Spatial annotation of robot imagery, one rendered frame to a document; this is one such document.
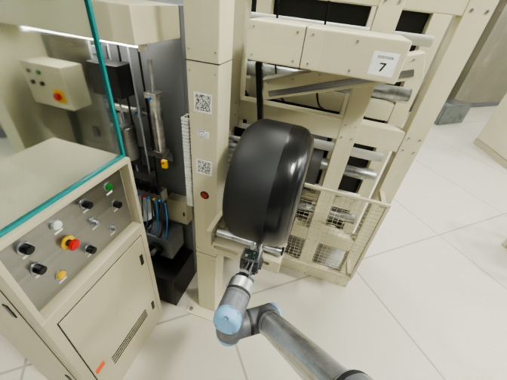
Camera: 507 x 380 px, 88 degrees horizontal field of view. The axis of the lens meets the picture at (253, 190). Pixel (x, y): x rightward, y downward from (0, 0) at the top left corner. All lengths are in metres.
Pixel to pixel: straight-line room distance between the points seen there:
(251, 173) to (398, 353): 1.76
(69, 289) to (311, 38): 1.33
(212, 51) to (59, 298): 1.05
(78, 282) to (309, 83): 1.29
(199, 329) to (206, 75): 1.62
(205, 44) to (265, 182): 0.51
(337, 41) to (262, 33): 0.29
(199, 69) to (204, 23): 0.14
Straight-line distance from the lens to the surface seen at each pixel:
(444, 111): 6.97
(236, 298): 0.92
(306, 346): 0.77
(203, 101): 1.07
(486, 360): 2.69
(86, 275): 1.29
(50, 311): 1.24
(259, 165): 0.95
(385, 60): 1.19
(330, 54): 1.18
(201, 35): 1.02
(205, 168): 1.20
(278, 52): 1.21
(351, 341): 2.21
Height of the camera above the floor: 1.86
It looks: 37 degrees down
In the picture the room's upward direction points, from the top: 7 degrees clockwise
